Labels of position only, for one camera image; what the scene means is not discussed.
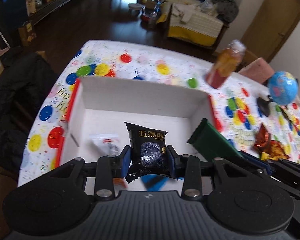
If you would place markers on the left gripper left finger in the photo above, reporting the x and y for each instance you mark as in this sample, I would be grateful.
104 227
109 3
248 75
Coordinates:
108 168

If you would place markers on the wooden chair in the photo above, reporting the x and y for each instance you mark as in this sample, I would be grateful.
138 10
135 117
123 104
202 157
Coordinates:
255 68

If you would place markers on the blue desk globe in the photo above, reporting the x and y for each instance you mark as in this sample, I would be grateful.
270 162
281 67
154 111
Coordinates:
283 89

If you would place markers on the green snack packet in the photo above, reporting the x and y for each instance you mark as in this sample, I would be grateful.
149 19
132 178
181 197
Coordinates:
207 141

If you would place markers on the sofa with yellow cover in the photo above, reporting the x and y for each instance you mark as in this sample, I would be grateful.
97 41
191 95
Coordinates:
202 22

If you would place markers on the red cardboard box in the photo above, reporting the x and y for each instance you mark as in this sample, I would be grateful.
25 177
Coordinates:
103 105

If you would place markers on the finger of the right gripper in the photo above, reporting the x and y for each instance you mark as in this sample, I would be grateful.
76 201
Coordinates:
255 161

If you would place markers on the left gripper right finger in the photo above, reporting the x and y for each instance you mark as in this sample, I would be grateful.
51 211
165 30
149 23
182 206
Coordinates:
187 167

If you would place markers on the orange juice bottle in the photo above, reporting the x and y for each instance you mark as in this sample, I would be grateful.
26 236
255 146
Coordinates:
227 62

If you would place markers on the birthday balloon tablecloth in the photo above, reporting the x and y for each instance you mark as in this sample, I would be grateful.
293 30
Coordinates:
233 104

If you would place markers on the silver white snack packet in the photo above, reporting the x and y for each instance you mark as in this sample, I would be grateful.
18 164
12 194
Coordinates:
106 144

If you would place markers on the blue snack packet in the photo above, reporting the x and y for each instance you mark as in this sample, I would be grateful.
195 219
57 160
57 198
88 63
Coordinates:
153 182

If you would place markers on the black sesame snack packet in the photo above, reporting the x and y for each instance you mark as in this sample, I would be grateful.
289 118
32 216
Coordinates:
148 152

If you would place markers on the red yellow cracker bag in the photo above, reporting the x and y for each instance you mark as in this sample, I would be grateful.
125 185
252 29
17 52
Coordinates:
268 149

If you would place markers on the black jacket on chair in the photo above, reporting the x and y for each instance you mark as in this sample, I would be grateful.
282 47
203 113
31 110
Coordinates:
23 88

